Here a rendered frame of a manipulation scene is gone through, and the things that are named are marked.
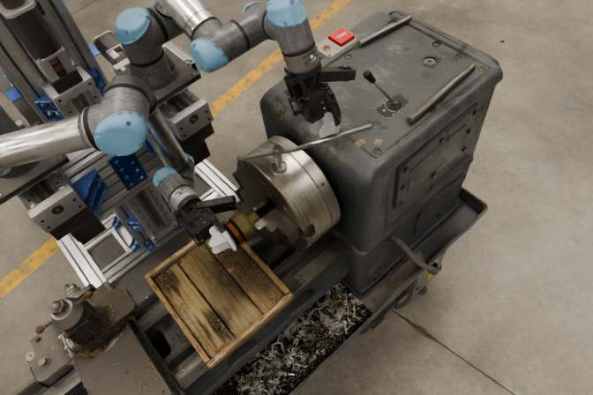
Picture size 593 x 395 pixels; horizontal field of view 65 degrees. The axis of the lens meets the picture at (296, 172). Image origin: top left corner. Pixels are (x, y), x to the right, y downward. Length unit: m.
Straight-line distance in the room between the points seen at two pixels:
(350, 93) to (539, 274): 1.54
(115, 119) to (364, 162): 0.61
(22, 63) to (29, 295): 1.53
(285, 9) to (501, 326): 1.83
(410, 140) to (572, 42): 2.66
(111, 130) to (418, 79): 0.83
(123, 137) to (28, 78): 0.55
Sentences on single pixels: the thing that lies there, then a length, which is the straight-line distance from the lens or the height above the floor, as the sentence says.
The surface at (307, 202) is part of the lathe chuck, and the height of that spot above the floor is 1.18.
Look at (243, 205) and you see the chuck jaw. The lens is 1.28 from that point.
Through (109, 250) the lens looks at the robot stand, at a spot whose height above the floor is 0.21.
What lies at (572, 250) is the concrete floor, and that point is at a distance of 2.68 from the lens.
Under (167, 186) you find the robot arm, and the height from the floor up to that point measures 1.11.
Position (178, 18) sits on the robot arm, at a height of 1.61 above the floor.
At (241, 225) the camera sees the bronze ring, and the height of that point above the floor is 1.12.
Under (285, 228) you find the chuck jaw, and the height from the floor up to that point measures 1.12.
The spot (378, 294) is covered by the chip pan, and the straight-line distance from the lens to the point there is 1.77.
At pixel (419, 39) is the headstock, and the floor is 1.25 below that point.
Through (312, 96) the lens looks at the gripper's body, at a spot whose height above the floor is 1.45.
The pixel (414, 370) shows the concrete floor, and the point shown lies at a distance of 2.26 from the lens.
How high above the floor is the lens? 2.18
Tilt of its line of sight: 53 degrees down
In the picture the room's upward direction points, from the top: 9 degrees counter-clockwise
